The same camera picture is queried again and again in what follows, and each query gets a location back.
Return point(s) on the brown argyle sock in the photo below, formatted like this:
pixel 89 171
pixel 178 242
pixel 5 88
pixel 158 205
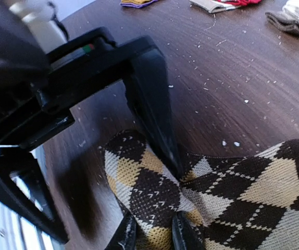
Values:
pixel 247 202

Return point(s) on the red sock middle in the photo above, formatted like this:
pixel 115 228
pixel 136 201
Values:
pixel 240 2

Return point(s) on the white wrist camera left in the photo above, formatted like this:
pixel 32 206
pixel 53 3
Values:
pixel 41 19

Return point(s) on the purple striped sock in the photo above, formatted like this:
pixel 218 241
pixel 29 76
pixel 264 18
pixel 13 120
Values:
pixel 136 3

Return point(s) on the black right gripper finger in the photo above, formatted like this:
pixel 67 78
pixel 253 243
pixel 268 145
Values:
pixel 22 164
pixel 148 98
pixel 183 236
pixel 124 237

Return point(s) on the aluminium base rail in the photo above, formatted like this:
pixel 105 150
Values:
pixel 15 231

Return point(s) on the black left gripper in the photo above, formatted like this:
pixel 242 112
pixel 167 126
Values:
pixel 33 112

